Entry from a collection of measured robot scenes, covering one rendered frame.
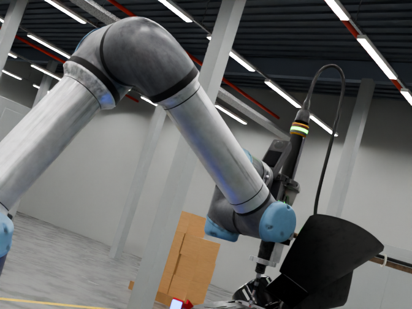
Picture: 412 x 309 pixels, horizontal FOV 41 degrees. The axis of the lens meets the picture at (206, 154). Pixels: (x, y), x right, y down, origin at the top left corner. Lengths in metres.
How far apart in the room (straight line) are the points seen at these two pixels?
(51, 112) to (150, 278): 6.66
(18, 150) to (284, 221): 0.48
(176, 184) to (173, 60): 6.66
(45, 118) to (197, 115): 0.25
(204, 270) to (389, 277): 3.08
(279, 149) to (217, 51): 6.63
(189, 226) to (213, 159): 8.77
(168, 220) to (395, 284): 3.42
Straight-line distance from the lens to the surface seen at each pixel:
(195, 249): 9.51
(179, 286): 9.62
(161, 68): 0.89
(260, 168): 1.19
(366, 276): 8.77
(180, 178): 7.53
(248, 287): 1.46
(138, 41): 0.90
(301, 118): 1.43
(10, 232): 0.81
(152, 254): 7.56
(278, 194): 1.30
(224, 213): 1.11
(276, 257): 1.40
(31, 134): 0.94
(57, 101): 0.96
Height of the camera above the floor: 1.33
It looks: 8 degrees up
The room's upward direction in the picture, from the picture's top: 17 degrees clockwise
